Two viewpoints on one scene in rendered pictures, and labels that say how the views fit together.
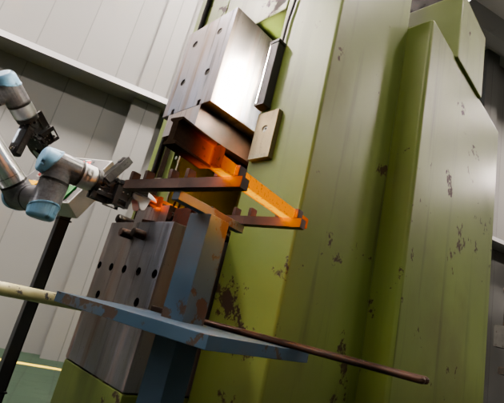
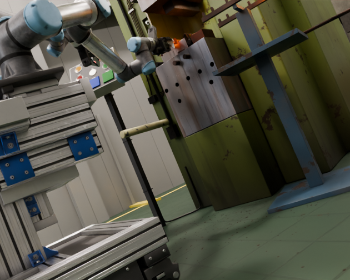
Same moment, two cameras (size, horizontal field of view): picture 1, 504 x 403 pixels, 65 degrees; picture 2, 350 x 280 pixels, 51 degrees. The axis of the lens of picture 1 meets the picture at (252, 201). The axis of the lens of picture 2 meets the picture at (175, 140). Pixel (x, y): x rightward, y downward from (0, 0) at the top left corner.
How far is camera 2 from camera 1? 1.23 m
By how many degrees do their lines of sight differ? 17
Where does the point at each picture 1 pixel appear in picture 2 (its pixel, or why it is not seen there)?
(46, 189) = (146, 56)
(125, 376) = (232, 108)
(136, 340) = (225, 93)
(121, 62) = not seen: outside the picture
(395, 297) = (303, 15)
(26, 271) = not seen: hidden behind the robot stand
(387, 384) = (321, 53)
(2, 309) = not seen: hidden behind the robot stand
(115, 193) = (164, 45)
